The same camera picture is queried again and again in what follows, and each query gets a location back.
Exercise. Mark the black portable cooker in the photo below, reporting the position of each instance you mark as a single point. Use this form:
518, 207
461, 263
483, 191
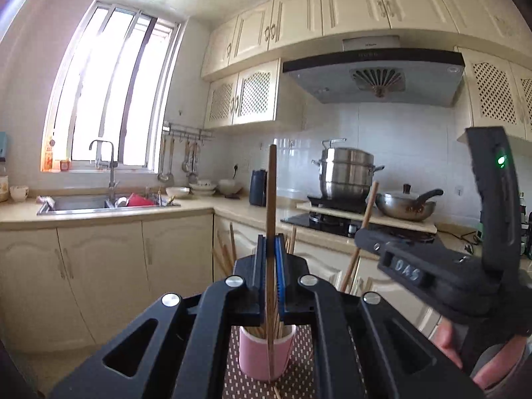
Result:
324, 201

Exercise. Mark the glass jar with label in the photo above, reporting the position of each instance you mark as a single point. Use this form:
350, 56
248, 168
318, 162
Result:
3, 189

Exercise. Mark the hanging steel utensils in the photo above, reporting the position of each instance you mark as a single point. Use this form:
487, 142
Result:
191, 166

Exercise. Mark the steel sink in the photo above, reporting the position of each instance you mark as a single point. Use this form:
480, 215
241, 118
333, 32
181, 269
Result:
75, 203

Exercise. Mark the small red cup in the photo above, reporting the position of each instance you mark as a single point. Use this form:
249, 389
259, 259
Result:
64, 165

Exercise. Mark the beige kitchen countertop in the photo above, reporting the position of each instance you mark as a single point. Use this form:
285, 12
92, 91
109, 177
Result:
232, 208

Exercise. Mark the black glass gas stove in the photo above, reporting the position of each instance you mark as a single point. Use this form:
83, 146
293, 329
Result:
316, 222

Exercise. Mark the person's right hand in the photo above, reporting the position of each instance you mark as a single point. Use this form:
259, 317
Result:
505, 361

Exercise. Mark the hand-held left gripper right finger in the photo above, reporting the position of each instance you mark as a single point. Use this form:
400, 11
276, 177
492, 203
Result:
279, 274

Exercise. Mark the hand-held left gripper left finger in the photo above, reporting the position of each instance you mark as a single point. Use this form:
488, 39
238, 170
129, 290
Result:
262, 274

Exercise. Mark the steel faucet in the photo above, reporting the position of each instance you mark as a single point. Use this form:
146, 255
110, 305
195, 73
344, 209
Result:
111, 183

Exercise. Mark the pink plastic dish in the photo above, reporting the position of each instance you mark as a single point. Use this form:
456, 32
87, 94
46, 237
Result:
139, 200

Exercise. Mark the set of wooden chopsticks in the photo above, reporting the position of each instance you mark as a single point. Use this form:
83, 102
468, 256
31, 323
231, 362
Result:
233, 245

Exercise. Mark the orange bottle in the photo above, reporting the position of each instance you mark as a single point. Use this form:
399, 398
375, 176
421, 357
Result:
48, 158

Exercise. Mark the grey range hood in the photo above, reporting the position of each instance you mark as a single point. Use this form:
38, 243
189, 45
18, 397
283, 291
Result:
332, 83

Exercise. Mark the row of cream upper cabinets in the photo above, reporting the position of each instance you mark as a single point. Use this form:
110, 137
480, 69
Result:
299, 12

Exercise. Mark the dark blue kettle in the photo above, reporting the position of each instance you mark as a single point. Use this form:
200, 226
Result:
257, 189

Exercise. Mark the steel wok with lid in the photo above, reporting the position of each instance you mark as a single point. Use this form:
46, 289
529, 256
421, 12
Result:
403, 210

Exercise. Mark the long wooden chopstick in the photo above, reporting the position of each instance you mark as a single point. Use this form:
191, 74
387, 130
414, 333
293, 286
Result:
272, 191
368, 212

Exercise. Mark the pale dish cloth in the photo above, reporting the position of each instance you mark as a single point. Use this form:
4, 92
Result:
46, 202

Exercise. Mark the wall outlet with plug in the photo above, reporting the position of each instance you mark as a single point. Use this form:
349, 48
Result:
235, 170

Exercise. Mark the row of cream cabinets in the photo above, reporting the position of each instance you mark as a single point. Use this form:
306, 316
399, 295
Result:
299, 12
104, 278

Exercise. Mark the steel utensil rack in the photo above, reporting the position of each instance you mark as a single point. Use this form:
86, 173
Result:
187, 132

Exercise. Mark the white patterned cup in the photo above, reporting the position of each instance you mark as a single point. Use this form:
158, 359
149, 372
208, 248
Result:
18, 194

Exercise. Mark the cream lattice door cabinet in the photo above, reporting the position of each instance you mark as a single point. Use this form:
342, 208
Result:
253, 91

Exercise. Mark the kitchen window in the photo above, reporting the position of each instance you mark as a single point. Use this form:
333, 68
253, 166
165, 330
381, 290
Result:
95, 91

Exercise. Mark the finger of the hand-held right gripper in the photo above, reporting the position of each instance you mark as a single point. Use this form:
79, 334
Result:
415, 245

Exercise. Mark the light blue box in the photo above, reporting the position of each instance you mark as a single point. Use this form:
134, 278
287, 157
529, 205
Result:
3, 145

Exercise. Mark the stack of white plates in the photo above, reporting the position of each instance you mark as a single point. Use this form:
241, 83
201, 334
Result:
203, 188

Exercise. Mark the steel steamer pot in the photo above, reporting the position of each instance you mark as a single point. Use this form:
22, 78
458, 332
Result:
345, 174

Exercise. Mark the row of cream lower cabinets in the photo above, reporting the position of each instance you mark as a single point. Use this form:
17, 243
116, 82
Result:
104, 278

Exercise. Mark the white bowl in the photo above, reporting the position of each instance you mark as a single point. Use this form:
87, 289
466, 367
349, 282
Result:
178, 192

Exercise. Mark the wide cream lattice cabinet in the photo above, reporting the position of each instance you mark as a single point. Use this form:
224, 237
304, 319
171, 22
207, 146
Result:
490, 87

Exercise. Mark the pink cylindrical cup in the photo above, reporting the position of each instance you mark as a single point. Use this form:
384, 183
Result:
253, 361

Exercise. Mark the steel ladle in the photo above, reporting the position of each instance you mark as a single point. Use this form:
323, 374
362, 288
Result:
165, 176

